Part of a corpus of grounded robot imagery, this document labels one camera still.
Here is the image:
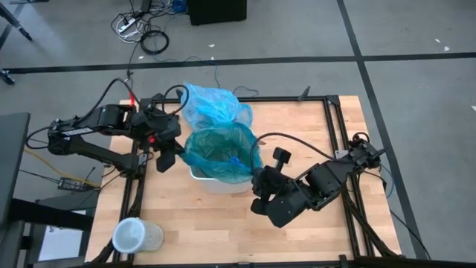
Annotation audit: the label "black floor box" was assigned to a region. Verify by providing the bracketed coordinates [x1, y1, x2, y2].
[185, 0, 248, 27]

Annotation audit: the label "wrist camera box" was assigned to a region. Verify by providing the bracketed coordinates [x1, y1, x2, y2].
[272, 147, 292, 173]
[155, 150, 177, 173]

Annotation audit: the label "black desk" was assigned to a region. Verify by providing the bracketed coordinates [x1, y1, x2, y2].
[0, 111, 31, 224]

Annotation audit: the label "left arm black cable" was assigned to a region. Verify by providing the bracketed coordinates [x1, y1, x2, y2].
[76, 77, 190, 124]

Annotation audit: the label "black stand leg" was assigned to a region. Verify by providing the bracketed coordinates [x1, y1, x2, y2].
[0, 1, 33, 42]

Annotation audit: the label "black sleeved cable bundle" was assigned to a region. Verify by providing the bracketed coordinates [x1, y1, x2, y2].
[340, 178, 401, 258]
[89, 174, 147, 264]

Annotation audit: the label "black power adapter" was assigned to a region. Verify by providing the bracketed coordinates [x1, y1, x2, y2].
[57, 176, 89, 193]

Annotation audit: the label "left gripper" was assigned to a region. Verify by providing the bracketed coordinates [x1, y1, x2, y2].
[141, 109, 187, 157]

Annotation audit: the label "translucent plastic jar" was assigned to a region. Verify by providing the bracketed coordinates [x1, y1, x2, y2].
[111, 217, 165, 255]

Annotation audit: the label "tangled black floor cables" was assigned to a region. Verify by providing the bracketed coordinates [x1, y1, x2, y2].
[110, 0, 176, 42]

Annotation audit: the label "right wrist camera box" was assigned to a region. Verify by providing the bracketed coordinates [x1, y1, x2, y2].
[272, 147, 292, 173]

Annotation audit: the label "white power strip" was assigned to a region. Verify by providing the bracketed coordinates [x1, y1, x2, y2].
[117, 16, 138, 35]

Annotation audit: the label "black stand foot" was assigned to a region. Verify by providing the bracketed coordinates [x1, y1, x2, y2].
[0, 68, 16, 86]

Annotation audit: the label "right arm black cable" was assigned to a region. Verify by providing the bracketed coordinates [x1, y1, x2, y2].
[248, 132, 338, 176]

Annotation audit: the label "teal green trash bag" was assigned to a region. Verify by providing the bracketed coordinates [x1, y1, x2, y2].
[180, 121, 264, 185]

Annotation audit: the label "black coiled cable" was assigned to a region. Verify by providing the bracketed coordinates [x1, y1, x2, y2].
[139, 29, 170, 56]

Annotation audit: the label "white floor board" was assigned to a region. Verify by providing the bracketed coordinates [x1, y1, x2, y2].
[39, 223, 87, 262]

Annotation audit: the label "black furniture base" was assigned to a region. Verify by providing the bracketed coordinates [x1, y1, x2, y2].
[0, 197, 96, 268]

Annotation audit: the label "thin black floor cable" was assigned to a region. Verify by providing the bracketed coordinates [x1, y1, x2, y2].
[388, 208, 432, 261]

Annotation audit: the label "yellow floor cable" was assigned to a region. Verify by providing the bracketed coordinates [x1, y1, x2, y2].
[24, 148, 101, 188]

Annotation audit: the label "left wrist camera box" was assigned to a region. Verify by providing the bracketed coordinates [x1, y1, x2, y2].
[155, 150, 177, 173]

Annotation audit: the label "black aluminium table frame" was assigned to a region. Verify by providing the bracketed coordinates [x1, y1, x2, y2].
[84, 92, 405, 268]

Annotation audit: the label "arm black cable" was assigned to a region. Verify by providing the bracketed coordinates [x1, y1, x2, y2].
[76, 77, 190, 124]
[248, 132, 338, 176]

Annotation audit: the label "light blue trash bag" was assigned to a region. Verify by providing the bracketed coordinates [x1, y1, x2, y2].
[179, 82, 254, 132]

